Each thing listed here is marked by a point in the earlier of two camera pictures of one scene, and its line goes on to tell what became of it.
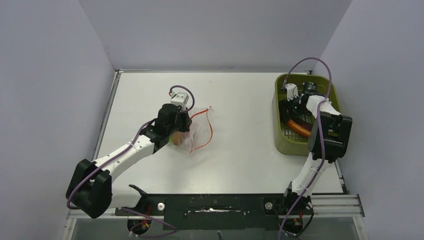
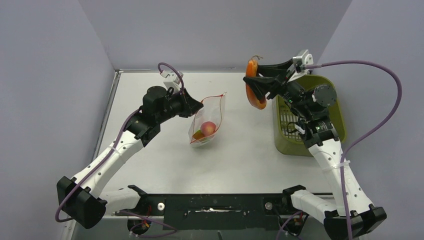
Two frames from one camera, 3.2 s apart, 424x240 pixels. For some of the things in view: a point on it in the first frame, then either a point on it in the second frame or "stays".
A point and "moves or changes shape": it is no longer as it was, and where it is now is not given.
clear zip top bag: [200, 132] moves or changes shape
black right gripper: [285, 105] → [273, 85]
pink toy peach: [177, 138] → [208, 128]
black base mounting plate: [215, 211] stays
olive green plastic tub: [286, 142] stays
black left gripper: [187, 121] → [187, 102]
